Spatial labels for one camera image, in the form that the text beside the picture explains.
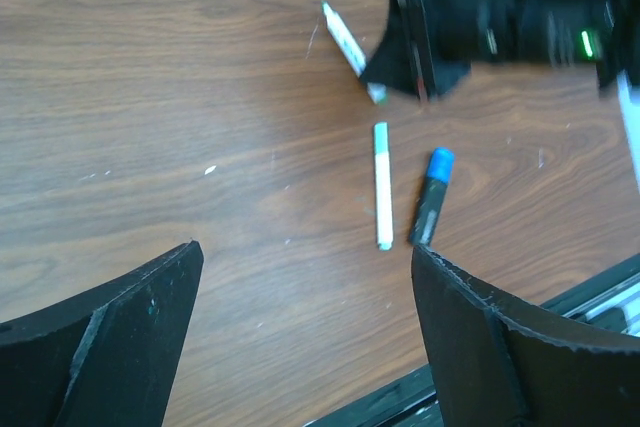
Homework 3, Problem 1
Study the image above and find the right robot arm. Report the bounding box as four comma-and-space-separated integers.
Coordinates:
361, 0, 639, 100

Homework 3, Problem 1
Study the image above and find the light green pen cap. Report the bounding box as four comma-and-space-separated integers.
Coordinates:
373, 122, 389, 156

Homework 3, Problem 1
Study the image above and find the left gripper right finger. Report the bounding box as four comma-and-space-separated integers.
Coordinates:
411, 247, 639, 426

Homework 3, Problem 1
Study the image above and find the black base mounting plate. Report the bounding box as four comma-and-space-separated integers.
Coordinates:
320, 249, 639, 426

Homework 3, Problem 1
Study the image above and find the white pen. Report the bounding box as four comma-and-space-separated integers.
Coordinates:
374, 137, 394, 251
321, 1, 387, 105

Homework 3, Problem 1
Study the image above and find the black marker pen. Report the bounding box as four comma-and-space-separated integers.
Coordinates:
409, 178, 447, 246

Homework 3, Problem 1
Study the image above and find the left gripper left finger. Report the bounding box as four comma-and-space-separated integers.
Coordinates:
1, 241, 204, 426

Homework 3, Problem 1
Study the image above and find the blue marker cap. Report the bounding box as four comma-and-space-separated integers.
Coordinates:
426, 147, 455, 185

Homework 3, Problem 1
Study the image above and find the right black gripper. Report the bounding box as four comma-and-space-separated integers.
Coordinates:
360, 0, 523, 100

